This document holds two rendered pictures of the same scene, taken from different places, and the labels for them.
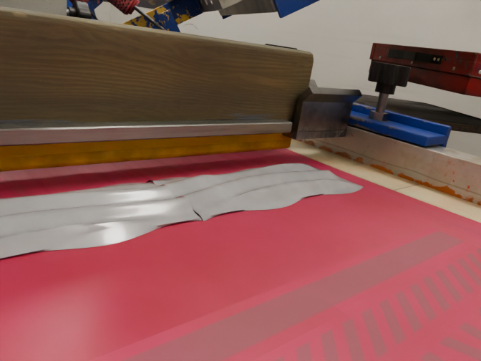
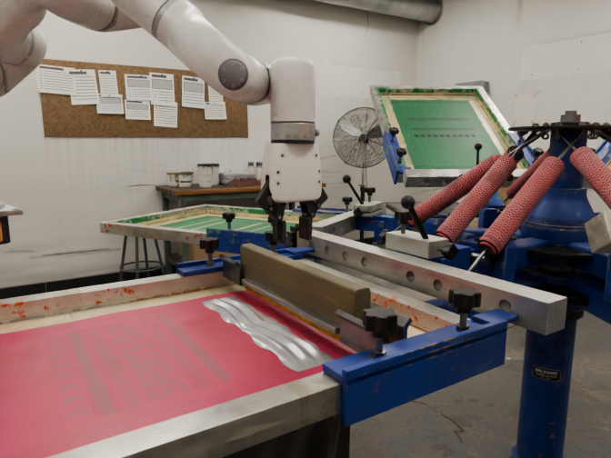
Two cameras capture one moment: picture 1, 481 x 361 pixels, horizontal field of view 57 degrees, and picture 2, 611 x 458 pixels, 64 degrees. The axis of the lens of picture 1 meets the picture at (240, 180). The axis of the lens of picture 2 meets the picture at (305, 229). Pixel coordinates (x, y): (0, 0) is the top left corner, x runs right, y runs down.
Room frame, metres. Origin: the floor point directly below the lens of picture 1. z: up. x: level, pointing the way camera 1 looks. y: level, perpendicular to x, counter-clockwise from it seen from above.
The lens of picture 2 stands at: (0.51, -0.72, 1.27)
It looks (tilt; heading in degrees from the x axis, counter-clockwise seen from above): 10 degrees down; 102
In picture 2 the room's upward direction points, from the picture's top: straight up
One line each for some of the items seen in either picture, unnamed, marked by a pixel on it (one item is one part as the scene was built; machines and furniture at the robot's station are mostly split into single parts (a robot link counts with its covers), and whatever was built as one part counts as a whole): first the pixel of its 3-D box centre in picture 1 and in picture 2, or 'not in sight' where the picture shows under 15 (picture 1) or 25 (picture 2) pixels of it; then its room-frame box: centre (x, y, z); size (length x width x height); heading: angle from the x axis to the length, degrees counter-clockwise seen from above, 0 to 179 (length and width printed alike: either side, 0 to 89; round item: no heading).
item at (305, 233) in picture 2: not in sight; (310, 220); (0.35, 0.12, 1.13); 0.03 x 0.03 x 0.07; 46
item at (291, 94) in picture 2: not in sight; (272, 91); (0.28, 0.10, 1.35); 0.15 x 0.10 x 0.11; 2
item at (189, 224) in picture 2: not in sight; (272, 204); (0.05, 0.93, 1.05); 1.08 x 0.61 x 0.23; 165
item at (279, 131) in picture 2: not in sight; (295, 132); (0.33, 0.10, 1.29); 0.09 x 0.07 x 0.03; 46
